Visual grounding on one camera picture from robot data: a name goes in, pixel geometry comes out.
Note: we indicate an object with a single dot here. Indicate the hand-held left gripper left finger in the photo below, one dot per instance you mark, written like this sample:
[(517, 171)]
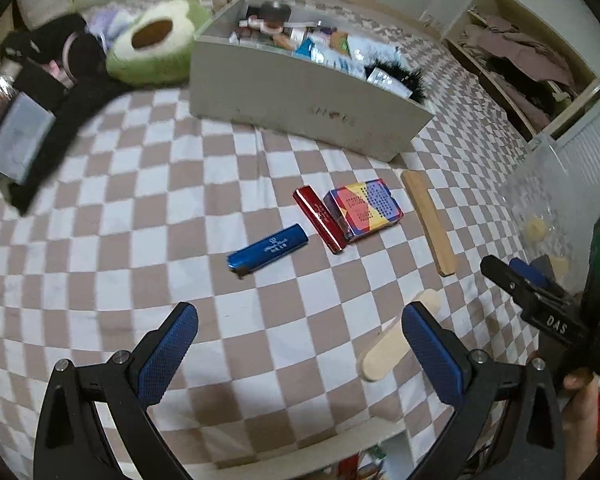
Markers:
[(167, 355)]

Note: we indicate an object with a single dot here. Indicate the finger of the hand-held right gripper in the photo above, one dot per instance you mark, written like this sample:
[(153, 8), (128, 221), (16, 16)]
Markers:
[(500, 270), (526, 270)]

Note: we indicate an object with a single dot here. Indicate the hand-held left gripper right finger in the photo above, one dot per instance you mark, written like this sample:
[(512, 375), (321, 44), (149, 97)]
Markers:
[(432, 360)]

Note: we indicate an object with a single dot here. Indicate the rounded pale wooden paddle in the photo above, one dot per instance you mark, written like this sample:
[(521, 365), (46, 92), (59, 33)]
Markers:
[(385, 347)]

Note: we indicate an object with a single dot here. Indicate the wooden stick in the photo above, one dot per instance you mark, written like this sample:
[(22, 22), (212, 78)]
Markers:
[(430, 220)]

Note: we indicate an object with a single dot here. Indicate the shallow white box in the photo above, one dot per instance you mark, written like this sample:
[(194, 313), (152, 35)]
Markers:
[(397, 455)]

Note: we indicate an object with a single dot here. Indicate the blue long case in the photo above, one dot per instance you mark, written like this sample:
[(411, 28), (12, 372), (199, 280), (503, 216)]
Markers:
[(270, 251)]

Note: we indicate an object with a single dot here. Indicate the colourful patterned box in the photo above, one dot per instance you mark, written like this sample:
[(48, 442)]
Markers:
[(365, 207)]

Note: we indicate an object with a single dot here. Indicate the red long case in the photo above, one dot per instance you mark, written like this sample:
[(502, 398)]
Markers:
[(321, 220)]

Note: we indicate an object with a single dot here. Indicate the person's right hand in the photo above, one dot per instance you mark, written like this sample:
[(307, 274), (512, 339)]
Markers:
[(580, 410)]

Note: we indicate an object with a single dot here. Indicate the clear plastic bag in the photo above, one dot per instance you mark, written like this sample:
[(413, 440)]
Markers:
[(540, 185)]

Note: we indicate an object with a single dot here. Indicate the brown white checkered blanket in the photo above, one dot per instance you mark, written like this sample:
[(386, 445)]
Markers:
[(230, 200)]

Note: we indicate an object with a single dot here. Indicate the pile of dark clothes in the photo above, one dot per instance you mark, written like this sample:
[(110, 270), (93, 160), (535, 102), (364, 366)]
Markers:
[(525, 95)]

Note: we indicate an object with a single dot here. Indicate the black furry item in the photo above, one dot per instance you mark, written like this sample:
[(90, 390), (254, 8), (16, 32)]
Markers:
[(400, 80)]

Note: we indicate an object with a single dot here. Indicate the pile of pink clothes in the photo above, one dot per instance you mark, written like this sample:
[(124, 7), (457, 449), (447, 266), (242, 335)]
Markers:
[(520, 45)]

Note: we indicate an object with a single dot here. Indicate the wooden wardrobe shelf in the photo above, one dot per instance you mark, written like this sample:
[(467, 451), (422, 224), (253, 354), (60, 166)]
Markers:
[(575, 45)]

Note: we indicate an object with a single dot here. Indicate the long black cloth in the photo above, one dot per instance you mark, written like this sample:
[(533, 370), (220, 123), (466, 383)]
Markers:
[(75, 120)]

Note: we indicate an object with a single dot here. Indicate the large white storage box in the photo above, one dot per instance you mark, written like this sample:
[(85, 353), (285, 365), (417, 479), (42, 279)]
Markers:
[(300, 105)]

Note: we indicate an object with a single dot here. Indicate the grey flat box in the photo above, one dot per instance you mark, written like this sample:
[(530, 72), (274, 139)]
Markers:
[(20, 140)]

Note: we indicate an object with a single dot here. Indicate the pile of small packets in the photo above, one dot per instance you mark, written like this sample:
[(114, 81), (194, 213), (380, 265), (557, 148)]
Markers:
[(320, 40)]

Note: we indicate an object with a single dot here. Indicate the green avocado plush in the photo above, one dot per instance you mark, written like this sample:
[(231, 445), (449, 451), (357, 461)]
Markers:
[(150, 62)]

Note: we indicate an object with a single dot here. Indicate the black notebook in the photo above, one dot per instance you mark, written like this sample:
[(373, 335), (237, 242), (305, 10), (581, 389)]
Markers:
[(40, 80)]

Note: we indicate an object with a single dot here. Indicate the pink black headphones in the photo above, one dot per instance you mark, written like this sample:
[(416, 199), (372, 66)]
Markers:
[(82, 55)]

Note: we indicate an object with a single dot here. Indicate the lavender packet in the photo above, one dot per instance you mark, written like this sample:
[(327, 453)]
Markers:
[(107, 22)]

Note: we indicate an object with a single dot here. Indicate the black cap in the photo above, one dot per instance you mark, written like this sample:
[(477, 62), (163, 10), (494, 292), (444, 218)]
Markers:
[(40, 37)]

